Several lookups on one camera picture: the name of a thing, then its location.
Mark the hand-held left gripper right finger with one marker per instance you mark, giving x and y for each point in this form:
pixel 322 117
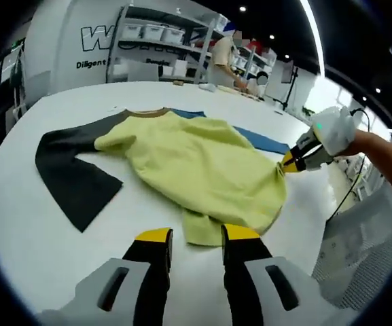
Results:
pixel 243 288

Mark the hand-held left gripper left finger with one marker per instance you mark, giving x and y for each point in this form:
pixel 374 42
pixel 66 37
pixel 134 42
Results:
pixel 148 282

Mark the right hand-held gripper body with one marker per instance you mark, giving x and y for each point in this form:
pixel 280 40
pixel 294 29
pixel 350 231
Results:
pixel 335 130

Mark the yellow colour-block garment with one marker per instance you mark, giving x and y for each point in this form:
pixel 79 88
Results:
pixel 199 163

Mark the small green plant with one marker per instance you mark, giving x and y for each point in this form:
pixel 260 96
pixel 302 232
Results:
pixel 308 112

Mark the black tripod with panel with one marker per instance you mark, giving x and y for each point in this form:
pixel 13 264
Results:
pixel 286 73

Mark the beige flat object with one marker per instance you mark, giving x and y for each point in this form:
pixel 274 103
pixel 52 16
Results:
pixel 227 88

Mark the white mesh office chair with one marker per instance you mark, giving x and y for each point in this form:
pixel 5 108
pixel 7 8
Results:
pixel 358 251

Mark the white linear ceiling light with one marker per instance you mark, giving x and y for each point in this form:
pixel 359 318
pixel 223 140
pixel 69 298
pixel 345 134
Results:
pixel 314 30

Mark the white crumpled cloth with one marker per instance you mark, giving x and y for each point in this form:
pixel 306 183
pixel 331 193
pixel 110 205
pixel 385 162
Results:
pixel 206 87

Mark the small brown object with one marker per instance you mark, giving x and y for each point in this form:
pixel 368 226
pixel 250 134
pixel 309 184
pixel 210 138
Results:
pixel 178 82

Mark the white box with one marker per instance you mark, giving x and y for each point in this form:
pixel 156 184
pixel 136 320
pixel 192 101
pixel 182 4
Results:
pixel 180 68

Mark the white storage bin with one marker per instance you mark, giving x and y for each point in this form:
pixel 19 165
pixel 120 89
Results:
pixel 174 35
pixel 132 31
pixel 153 32

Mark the grey chair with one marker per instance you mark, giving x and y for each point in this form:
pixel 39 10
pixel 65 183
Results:
pixel 143 72

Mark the grey metal shelf rack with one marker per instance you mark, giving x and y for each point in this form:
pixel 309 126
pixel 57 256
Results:
pixel 155 44

